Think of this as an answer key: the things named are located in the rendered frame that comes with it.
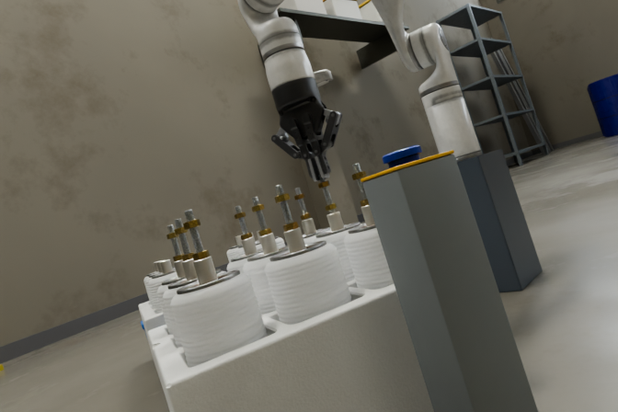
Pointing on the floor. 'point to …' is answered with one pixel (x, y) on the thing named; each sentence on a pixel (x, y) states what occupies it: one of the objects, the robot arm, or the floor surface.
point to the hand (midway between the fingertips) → (318, 167)
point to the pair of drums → (605, 104)
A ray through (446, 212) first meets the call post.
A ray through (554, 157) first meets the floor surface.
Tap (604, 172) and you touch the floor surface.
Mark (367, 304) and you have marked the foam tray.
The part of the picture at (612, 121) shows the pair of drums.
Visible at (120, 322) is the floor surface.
